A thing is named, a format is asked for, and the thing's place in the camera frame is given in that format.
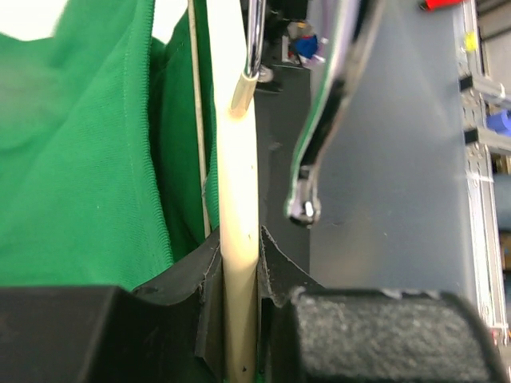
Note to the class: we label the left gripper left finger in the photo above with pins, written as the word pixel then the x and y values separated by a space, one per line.
pixel 186 343

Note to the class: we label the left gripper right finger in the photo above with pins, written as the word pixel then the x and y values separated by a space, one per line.
pixel 278 278

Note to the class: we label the green tank top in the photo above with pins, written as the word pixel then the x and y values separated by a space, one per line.
pixel 99 156

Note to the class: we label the cream yellow hanger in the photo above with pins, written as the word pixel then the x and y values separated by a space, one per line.
pixel 236 46

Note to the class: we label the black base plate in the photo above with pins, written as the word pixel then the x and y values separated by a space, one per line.
pixel 282 100

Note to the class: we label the aluminium rail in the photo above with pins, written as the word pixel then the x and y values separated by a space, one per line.
pixel 478 92

